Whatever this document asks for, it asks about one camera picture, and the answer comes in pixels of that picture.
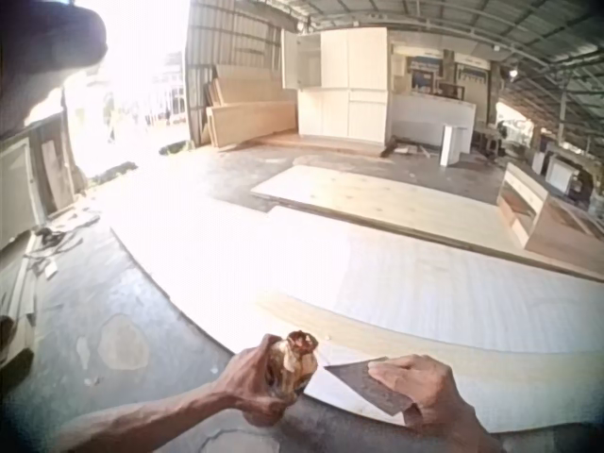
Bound stack of leaning wooden boards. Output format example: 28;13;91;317
199;63;299;148

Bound wall shelves with tools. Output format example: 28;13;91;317
405;50;493;97

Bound wooden door frames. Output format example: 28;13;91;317
0;111;79;251

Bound person's right hand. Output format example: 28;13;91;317
366;353;469;443

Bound wooden drawer unit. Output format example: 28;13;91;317
495;161;599;255

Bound tall white cabinet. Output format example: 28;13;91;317
281;26;394;145

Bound white counter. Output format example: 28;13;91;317
389;92;478;155

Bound heap of wood strips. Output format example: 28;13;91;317
0;210;103;378

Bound person's left hand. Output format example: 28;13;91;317
212;332;304;417

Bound small white cabinet box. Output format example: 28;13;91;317
439;123;467;168

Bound cluttered workbenches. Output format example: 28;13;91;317
473;117;604;213

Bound large white panel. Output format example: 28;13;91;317
109;206;604;356

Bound pale wood board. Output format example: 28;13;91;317
257;294;604;434

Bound plywood sheet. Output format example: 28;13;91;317
248;164;604;285

